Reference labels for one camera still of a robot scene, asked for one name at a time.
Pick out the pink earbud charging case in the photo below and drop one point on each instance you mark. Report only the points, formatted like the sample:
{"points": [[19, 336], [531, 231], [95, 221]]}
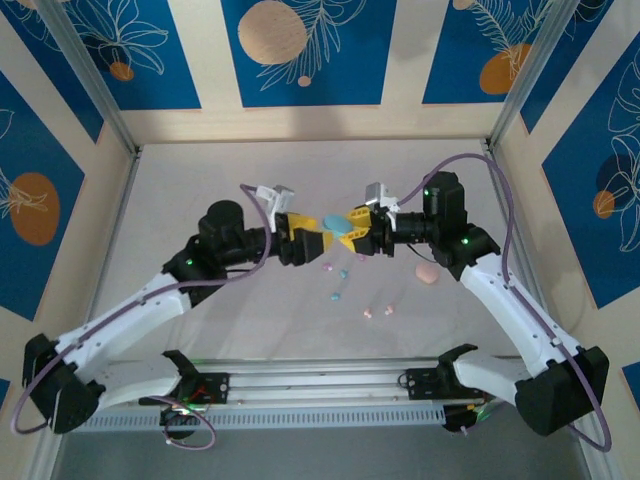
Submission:
{"points": [[426, 274]]}

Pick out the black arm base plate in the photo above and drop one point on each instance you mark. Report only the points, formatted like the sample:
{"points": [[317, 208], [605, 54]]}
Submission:
{"points": [[215, 390], [422, 385]]}

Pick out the aluminium frame side rail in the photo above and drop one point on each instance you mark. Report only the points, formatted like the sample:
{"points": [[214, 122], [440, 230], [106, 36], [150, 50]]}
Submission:
{"points": [[111, 245], [589, 465]]}

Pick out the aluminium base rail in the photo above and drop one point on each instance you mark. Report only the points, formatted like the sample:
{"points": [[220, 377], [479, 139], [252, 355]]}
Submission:
{"points": [[320, 380]]}

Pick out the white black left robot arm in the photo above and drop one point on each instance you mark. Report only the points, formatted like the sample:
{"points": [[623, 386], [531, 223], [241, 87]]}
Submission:
{"points": [[145, 311]]}

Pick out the aluminium frame post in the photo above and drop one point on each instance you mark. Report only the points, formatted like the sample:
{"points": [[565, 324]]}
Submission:
{"points": [[91, 75], [545, 75]]}

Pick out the blue earbud charging case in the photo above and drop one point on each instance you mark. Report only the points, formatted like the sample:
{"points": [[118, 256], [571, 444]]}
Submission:
{"points": [[336, 226]]}

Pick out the black under-rail bracket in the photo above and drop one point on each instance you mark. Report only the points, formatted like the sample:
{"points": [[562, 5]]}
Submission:
{"points": [[177, 422], [457, 417]]}

